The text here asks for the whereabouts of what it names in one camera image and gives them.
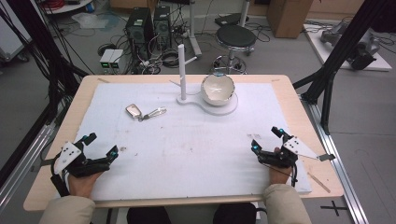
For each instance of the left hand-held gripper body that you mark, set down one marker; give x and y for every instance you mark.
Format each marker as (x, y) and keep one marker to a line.
(70, 157)

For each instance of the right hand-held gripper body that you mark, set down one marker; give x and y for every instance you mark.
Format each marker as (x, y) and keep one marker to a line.
(291, 152)

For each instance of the person's right hand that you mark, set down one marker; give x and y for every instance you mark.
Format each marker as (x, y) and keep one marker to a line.
(279, 175)

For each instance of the person's left hand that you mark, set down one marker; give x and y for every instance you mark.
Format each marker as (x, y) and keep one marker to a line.
(82, 184)

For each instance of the wooden table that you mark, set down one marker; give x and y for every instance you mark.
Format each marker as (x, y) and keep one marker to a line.
(311, 124)

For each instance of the thin wooden stick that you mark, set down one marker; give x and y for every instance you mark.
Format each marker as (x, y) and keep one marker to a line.
(319, 182)

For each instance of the silver car key fob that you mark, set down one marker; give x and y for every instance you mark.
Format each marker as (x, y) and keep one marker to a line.
(133, 111)

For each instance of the white foam mat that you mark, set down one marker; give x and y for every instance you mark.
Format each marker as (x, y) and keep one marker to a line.
(193, 149)

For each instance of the white eggshell-shaped bowl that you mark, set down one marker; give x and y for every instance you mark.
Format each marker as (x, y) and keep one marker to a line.
(217, 88)

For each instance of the white power supply box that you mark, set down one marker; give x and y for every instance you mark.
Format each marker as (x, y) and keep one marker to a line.
(106, 58)
(115, 59)

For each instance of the black round stool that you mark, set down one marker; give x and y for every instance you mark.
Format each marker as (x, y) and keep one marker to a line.
(236, 37)

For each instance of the white board with machine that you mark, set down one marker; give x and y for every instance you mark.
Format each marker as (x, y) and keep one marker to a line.
(348, 43)

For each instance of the brown cardboard box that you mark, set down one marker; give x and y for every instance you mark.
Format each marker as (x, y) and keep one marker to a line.
(289, 17)

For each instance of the large black computer tower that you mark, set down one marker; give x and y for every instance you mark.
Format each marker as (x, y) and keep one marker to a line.
(139, 29)

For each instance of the small black computer tower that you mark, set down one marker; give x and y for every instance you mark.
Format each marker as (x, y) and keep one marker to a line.
(162, 26)

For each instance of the aluminium rail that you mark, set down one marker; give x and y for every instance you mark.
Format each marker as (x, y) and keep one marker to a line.
(339, 161)
(21, 161)

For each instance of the black metal frame stand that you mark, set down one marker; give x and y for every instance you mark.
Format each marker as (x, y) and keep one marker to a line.
(43, 56)
(339, 53)

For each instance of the white stand with post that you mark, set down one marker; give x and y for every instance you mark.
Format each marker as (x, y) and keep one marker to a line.
(182, 71)

